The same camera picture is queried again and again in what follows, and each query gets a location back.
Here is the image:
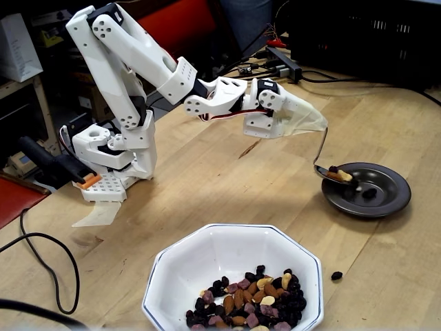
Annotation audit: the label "grey fabric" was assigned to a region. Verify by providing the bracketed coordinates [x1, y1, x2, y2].
[218, 0, 273, 58]

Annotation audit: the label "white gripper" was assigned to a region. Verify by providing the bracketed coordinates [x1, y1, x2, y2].
[243, 78, 288, 139]

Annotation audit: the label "red wooden chair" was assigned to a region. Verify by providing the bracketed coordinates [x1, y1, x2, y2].
[136, 0, 242, 82]

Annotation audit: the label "white carton box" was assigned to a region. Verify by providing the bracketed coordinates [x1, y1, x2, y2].
[0, 12, 44, 83]

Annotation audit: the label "scooped nuts and raisins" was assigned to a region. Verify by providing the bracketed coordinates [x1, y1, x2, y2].
[327, 165, 354, 183]

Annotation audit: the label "brown plate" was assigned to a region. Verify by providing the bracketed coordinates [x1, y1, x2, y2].
[320, 161, 413, 219]

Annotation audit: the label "red seat cushion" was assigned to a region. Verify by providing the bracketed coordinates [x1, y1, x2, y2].
[0, 172, 51, 230]

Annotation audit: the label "yellow box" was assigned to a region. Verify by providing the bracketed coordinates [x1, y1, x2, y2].
[37, 29, 65, 48]

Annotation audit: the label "thin black cable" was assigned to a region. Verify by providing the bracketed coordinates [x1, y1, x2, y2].
[0, 206, 81, 315]

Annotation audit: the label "black bar clamp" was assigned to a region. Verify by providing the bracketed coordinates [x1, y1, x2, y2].
[19, 135, 103, 190]

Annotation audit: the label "large black box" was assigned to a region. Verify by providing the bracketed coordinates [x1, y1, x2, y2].
[287, 0, 441, 87]

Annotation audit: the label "beige tape patch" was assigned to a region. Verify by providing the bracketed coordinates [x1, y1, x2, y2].
[71, 201, 122, 228]

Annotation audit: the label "black hub cable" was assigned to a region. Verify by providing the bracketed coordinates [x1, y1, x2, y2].
[298, 70, 441, 106]

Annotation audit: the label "thick black cable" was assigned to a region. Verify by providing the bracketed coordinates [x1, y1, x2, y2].
[0, 298, 89, 331]

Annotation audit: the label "white octagonal bowl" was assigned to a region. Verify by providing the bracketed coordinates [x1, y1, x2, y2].
[142, 223, 325, 331]

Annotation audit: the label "beige masking tape wrap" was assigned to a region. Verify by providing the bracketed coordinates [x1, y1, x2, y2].
[274, 94, 328, 139]

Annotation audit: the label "mixed nuts and raisins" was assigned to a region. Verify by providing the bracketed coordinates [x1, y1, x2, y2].
[185, 264, 308, 331]

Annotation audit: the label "metal spoon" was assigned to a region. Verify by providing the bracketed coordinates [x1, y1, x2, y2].
[312, 126, 358, 188]

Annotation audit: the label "beige device blue screen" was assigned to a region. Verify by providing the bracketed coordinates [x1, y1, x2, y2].
[6, 150, 37, 179]

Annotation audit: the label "grey usb hub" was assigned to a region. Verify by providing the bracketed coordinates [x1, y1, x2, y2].
[265, 46, 303, 85]

